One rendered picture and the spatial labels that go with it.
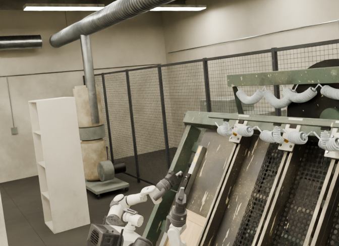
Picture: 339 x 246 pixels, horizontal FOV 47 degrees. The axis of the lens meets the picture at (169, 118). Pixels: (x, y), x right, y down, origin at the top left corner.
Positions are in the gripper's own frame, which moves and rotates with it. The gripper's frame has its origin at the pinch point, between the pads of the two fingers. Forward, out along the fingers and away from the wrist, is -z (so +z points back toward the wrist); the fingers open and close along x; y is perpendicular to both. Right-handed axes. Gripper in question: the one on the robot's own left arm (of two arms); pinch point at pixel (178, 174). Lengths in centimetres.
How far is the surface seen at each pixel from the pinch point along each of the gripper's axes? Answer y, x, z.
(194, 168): 0.6, 4.1, -13.3
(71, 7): -540, -158, -187
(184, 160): -23.4, 5.6, -19.7
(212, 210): 40.1, 14.0, 7.7
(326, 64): 67, -29, -100
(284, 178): 87, -3, -17
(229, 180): 43.9, 3.3, -10.5
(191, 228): 20.9, 26.8, 18.9
